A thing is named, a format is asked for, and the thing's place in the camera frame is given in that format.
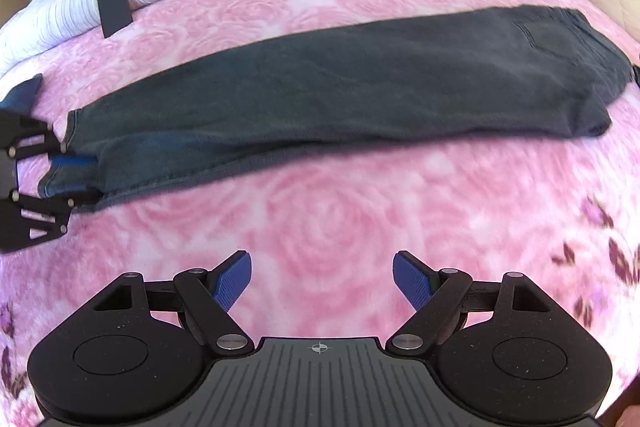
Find black phone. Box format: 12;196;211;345
95;0;135;39

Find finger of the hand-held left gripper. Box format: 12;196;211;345
0;109;97;172
0;192;77;254

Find pink floral blanket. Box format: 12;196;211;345
0;0;640;427

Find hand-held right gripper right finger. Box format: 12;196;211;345
393;250;548;353

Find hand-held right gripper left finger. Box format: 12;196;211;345
94;250;253;354

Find dark grey jeans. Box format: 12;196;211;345
39;5;632;212

